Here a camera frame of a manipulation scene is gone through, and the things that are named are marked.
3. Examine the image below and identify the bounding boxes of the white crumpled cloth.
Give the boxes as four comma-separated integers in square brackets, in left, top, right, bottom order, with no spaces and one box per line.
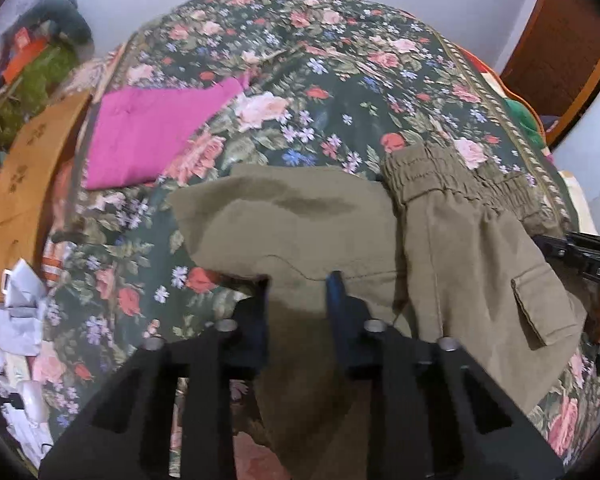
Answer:
[0,259,48,356]

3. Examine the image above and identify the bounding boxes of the green patterned storage bag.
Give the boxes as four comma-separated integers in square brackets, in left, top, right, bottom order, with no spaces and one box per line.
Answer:
[0,44,78,151]

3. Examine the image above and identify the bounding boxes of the folded magenta garment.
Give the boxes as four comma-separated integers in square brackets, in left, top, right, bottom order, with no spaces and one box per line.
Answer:
[84,78,247,191]

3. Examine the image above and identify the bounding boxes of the floral dark green bedspread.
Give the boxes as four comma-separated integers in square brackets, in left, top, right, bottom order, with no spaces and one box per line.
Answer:
[32,0,600,479]

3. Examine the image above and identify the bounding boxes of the wooden door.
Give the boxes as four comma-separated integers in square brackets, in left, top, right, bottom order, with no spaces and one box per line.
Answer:
[502,0,600,148]

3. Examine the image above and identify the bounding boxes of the olive green pants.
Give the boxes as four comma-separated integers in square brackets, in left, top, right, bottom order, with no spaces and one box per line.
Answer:
[168,143,586,479]

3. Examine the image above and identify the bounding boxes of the colourful plush blanket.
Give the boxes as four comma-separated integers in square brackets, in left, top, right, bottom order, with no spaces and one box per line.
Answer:
[457,46,597,234]

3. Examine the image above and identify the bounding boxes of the orange box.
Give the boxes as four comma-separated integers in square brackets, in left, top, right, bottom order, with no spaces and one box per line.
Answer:
[3,38,47,84]

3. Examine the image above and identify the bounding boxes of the grey plush toy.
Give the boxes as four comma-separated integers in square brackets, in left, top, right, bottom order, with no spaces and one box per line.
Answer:
[20,0,92,46]

